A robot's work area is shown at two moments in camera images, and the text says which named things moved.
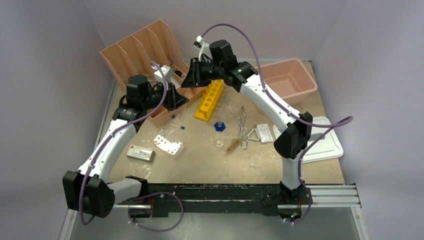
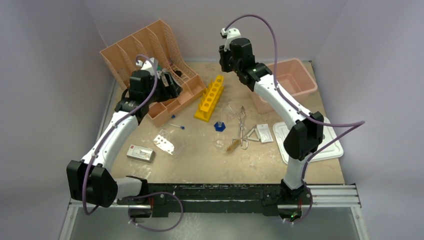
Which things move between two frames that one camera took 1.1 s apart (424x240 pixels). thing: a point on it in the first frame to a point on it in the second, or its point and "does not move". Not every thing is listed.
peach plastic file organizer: [149, 53] does not move
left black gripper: [174, 99] to [170, 92]
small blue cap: [181, 127] does not move
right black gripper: [195, 78] to [223, 55]
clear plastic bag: [169, 143] does not move
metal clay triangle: [249, 137] does not move
